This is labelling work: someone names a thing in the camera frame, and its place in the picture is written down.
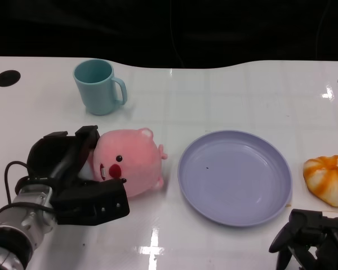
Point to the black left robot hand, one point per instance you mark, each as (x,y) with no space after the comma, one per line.
(81,202)

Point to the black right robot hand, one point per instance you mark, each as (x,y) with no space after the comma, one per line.
(329,234)

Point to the pink plush beaver doll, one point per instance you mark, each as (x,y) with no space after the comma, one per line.
(135,160)

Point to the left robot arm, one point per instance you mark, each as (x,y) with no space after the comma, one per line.
(14,225)

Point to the purple plastic plate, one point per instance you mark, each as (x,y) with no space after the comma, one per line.
(236,180)

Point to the orange and white bread toy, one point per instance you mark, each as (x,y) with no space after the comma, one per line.
(329,182)

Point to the teal plastic mug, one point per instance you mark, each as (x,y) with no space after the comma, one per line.
(95,94)

